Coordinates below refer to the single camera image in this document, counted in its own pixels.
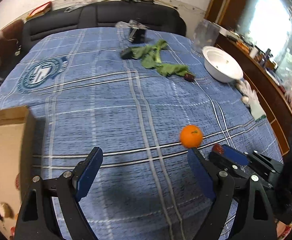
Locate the red book on sofa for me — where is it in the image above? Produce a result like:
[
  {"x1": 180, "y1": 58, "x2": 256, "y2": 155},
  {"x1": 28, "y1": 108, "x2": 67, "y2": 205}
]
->
[{"x1": 26, "y1": 1, "x2": 52, "y2": 21}]

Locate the blue plaid tablecloth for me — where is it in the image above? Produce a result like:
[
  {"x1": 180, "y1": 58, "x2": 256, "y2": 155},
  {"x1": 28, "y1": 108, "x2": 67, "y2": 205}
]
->
[{"x1": 0, "y1": 28, "x2": 282, "y2": 239}]

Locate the small black box device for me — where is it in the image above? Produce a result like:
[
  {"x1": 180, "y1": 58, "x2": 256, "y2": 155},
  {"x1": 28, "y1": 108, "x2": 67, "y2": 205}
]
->
[{"x1": 128, "y1": 20, "x2": 148, "y2": 44}]

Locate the green leafy vegetable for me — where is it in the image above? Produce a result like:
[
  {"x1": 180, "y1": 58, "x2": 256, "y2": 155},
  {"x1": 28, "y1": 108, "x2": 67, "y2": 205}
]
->
[{"x1": 131, "y1": 39, "x2": 192, "y2": 77}]

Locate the large orange tangerine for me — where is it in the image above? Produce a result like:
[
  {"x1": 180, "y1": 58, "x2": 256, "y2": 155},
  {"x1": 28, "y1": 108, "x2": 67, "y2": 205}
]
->
[{"x1": 180, "y1": 125, "x2": 203, "y2": 148}]

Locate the white plastic bowl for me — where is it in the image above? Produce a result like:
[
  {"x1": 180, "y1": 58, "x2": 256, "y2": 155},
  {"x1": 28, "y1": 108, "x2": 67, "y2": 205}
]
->
[{"x1": 202, "y1": 46, "x2": 243, "y2": 83}]

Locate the clear plastic container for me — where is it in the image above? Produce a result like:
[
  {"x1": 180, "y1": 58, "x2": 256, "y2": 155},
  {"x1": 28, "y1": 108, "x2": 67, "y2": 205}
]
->
[{"x1": 193, "y1": 19, "x2": 220, "y2": 54}]

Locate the cardboard tray box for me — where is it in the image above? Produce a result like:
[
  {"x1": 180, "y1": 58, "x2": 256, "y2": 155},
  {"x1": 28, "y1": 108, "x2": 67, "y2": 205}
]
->
[{"x1": 0, "y1": 106, "x2": 36, "y2": 238}]

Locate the dark date near vegetable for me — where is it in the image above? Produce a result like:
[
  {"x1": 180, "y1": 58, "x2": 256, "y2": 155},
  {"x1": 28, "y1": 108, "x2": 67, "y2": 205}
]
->
[{"x1": 184, "y1": 73, "x2": 195, "y2": 82}]

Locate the black wedge object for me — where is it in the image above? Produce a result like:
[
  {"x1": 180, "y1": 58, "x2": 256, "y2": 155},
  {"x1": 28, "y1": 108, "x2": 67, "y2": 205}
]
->
[{"x1": 120, "y1": 47, "x2": 134, "y2": 60}]

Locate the brown armchair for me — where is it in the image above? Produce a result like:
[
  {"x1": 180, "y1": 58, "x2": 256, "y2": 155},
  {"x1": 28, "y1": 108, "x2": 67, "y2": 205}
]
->
[{"x1": 0, "y1": 20, "x2": 24, "y2": 86}]

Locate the white work glove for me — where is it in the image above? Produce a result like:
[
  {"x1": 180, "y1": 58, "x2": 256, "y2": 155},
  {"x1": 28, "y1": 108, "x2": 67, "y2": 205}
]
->
[{"x1": 236, "y1": 80, "x2": 266, "y2": 121}]

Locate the black leather sofa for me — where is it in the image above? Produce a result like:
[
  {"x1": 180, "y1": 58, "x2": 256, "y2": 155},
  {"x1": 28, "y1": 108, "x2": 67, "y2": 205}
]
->
[{"x1": 21, "y1": 1, "x2": 187, "y2": 53}]

